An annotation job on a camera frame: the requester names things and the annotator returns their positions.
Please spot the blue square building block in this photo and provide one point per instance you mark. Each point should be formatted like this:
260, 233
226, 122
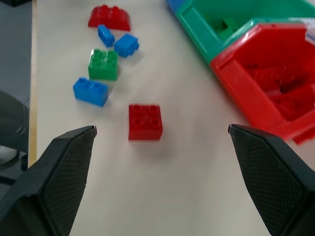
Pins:
126, 45

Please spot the green blocks in bin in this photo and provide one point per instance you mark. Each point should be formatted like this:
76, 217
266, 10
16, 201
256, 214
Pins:
225, 28

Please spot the red plastic bin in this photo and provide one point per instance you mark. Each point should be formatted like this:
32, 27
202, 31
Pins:
268, 81

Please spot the dark chair base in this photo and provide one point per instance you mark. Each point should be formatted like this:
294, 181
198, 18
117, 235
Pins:
12, 118

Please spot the green plastic bin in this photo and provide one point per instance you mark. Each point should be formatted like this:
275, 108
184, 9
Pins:
209, 27

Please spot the long blue building block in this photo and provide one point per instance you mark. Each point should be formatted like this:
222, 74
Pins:
90, 92

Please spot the red square building block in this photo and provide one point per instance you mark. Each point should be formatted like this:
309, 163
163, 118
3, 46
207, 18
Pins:
145, 123

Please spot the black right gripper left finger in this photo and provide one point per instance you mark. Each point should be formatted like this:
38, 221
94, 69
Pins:
61, 177

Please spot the small blue building block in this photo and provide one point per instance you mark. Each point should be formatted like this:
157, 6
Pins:
105, 35

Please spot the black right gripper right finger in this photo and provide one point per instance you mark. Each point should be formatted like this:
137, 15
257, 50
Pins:
270, 177

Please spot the red arched building block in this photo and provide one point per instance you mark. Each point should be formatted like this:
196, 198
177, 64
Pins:
109, 18

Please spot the green square building block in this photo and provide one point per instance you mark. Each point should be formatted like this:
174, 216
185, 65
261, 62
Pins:
103, 65

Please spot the red blocks in bin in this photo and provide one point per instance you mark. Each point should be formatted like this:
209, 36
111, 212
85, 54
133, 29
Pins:
283, 93

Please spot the white shoe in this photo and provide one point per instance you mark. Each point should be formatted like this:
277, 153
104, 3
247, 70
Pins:
7, 153

